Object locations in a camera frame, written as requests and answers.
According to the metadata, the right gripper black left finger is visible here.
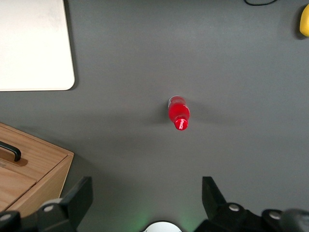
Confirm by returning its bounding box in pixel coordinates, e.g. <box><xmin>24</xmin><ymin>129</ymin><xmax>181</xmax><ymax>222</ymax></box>
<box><xmin>0</xmin><ymin>176</ymin><xmax>94</xmax><ymax>232</ymax></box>

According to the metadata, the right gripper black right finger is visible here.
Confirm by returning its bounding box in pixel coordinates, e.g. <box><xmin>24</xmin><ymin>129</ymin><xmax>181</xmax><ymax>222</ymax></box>
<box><xmin>195</xmin><ymin>176</ymin><xmax>285</xmax><ymax>232</ymax></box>

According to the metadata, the red plastic bottle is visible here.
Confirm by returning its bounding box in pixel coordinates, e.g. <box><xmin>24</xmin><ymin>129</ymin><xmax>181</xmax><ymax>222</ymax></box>
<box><xmin>168</xmin><ymin>96</ymin><xmax>191</xmax><ymax>132</ymax></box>

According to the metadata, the thin black loose cable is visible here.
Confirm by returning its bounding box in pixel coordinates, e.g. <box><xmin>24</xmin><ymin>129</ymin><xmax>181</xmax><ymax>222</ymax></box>
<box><xmin>243</xmin><ymin>0</ymin><xmax>278</xmax><ymax>6</ymax></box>

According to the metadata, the black metal drawer handle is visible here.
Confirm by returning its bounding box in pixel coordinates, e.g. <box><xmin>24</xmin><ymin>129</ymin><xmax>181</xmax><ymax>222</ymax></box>
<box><xmin>0</xmin><ymin>141</ymin><xmax>22</xmax><ymax>162</ymax></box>

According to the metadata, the yellow lemon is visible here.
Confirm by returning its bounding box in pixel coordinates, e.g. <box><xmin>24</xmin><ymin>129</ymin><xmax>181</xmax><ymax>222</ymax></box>
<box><xmin>299</xmin><ymin>4</ymin><xmax>309</xmax><ymax>37</ymax></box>

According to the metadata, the wooden drawer cabinet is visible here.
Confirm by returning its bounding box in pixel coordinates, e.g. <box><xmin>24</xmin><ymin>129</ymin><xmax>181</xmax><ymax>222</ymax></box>
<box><xmin>0</xmin><ymin>122</ymin><xmax>75</xmax><ymax>218</ymax></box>

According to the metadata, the white rectangular tray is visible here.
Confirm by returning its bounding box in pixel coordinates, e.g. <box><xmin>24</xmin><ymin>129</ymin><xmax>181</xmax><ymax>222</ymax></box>
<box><xmin>0</xmin><ymin>0</ymin><xmax>75</xmax><ymax>92</ymax></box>

